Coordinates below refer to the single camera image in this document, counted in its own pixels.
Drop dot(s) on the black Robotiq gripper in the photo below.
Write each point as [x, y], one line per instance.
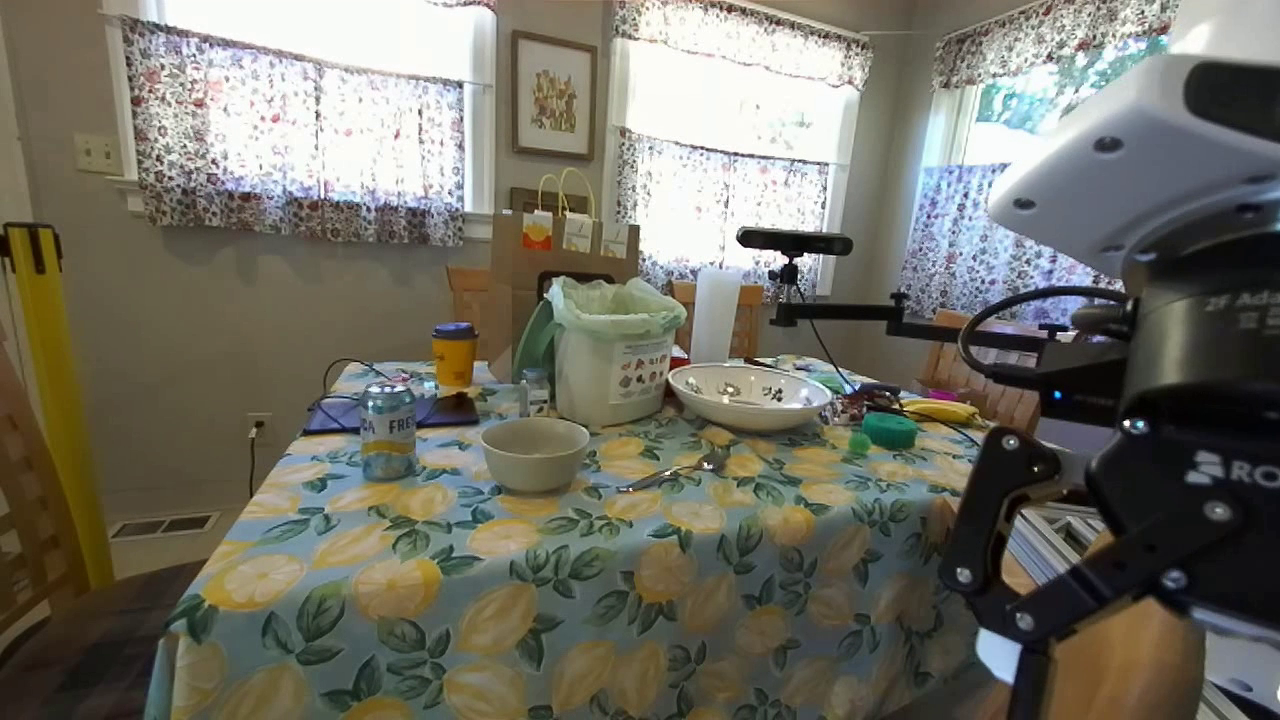
[1215, 400]

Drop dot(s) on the wooden lattice-back chair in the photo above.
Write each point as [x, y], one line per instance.
[1122, 666]
[41, 533]

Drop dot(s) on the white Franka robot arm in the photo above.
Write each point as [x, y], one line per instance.
[1147, 146]

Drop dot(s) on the plain wooden dining chair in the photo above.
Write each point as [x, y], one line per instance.
[752, 322]

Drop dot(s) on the yellow cloth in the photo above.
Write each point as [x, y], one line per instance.
[942, 413]

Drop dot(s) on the green sponge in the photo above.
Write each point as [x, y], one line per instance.
[889, 429]

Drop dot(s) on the white shallow dish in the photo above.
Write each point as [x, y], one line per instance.
[747, 396]

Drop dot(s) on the metal fork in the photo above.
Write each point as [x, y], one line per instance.
[674, 469]

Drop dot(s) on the white paper towel roll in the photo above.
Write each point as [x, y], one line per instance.
[714, 315]

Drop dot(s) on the white plastic bucket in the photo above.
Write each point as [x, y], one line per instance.
[612, 374]

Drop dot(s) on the green bin liner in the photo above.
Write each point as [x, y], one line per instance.
[612, 304]

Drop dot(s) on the lemon print tablecloth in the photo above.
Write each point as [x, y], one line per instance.
[533, 584]

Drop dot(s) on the beige ceramic bowl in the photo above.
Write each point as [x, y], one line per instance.
[533, 456]

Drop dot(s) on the small clear glass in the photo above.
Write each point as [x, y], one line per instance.
[506, 400]

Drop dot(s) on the floral window valance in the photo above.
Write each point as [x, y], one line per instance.
[1053, 41]
[747, 33]

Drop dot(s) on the small gift bag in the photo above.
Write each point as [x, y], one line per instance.
[539, 224]
[578, 229]

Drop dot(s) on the brown paper bag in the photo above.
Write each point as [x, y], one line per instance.
[515, 287]

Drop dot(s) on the yellow jar with blue lid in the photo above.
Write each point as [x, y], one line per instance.
[453, 360]

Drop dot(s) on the silver green soda can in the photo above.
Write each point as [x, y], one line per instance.
[391, 435]

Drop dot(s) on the framed botanical picture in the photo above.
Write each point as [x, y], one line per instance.
[553, 97]

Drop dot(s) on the dark purple placemat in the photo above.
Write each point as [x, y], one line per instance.
[333, 413]

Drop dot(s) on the wide floral cafe curtain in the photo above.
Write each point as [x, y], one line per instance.
[293, 146]

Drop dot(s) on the white baseboard vent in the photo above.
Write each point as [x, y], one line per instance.
[161, 525]

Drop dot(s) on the yellow and black stand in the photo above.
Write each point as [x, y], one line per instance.
[60, 387]

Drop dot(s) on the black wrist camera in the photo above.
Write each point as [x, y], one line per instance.
[1086, 387]

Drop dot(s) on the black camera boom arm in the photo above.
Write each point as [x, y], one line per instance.
[841, 315]

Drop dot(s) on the black stereo camera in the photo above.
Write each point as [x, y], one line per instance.
[794, 241]

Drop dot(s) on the beige light switch plate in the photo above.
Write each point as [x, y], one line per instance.
[97, 155]

